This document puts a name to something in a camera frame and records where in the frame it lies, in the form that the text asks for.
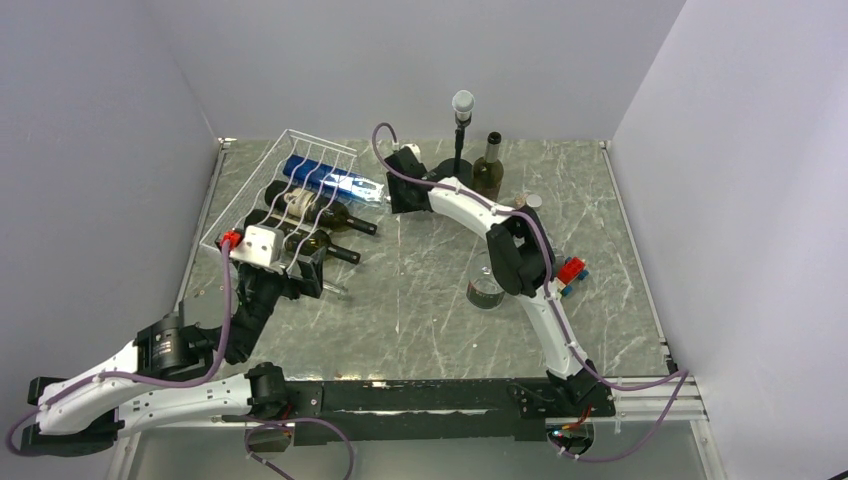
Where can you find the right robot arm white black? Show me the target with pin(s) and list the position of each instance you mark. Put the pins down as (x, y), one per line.
(521, 259)

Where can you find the small glass jar silver lid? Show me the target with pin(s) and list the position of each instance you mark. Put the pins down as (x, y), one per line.
(531, 200)

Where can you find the white wire wine rack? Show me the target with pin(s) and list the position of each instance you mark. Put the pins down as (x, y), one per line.
(250, 195)

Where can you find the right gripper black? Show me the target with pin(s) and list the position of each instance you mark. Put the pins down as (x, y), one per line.
(398, 206)

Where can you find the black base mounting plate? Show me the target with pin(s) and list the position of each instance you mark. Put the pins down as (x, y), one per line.
(519, 408)

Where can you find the blue square glass bottle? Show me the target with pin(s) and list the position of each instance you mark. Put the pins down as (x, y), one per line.
(328, 180)

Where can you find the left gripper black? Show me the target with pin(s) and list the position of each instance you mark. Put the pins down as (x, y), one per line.
(311, 281)

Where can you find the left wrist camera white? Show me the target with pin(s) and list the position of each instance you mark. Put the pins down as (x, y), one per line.
(257, 245)

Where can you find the dark green wine bottle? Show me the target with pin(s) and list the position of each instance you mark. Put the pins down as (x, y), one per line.
(299, 239)

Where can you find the wine bottle with cream label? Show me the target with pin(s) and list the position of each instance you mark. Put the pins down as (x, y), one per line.
(312, 207)

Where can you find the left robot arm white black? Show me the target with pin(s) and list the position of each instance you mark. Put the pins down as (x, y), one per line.
(166, 373)

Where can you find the black stand with white ball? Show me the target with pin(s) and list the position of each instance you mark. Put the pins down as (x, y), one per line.
(455, 166)

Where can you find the olive wine bottle silver neck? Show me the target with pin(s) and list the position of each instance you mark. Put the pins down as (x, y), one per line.
(488, 170)

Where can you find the colourful toy block figure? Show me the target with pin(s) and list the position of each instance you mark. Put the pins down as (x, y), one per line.
(573, 269)

